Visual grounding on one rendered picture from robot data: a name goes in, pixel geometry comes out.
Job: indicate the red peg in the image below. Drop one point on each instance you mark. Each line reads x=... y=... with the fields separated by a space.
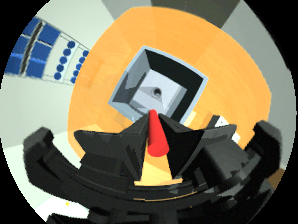
x=157 y=144

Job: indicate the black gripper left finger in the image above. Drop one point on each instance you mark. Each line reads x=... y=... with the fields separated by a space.
x=128 y=145

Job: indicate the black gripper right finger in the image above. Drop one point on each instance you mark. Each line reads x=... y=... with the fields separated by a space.
x=184 y=143

